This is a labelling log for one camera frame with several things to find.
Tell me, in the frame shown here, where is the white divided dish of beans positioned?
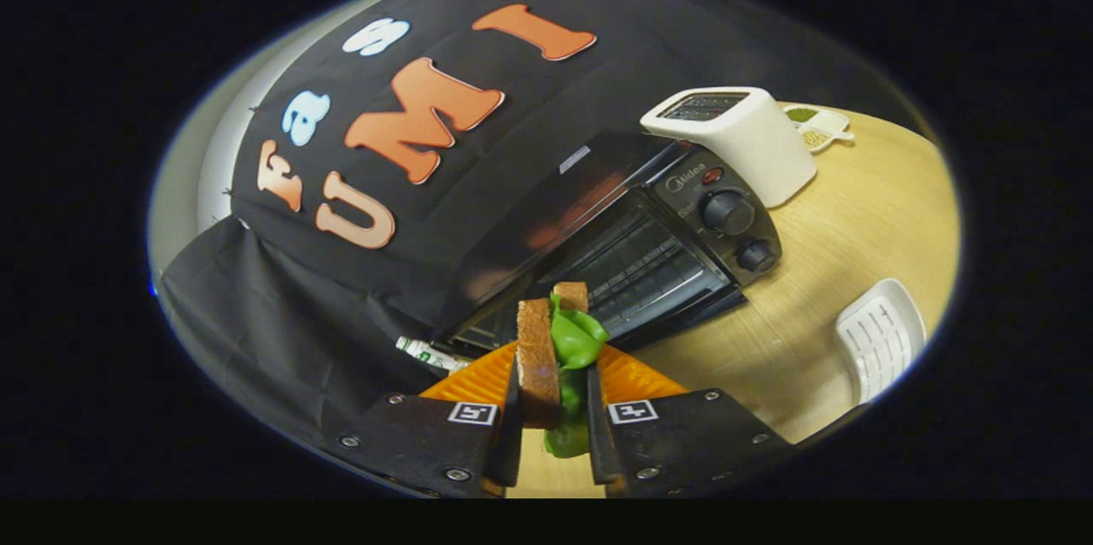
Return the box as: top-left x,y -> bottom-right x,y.
784,105 -> 855,153

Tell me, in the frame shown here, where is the black toaster oven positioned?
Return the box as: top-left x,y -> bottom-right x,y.
431,131 -> 783,358

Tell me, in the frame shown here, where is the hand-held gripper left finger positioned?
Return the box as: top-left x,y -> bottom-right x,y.
329,340 -> 523,496

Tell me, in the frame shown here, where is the white bottle with green label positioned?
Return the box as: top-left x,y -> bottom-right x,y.
395,337 -> 471,373

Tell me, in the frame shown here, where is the toast and lettuce sandwich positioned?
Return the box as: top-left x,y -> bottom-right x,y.
516,282 -> 611,459

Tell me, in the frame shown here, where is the white slotted plastic tray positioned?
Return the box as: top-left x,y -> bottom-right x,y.
835,278 -> 927,406

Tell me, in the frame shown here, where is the white pop-up toaster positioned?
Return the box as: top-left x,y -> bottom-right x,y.
640,87 -> 818,209

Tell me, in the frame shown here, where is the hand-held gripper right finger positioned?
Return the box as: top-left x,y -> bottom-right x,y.
585,344 -> 795,496

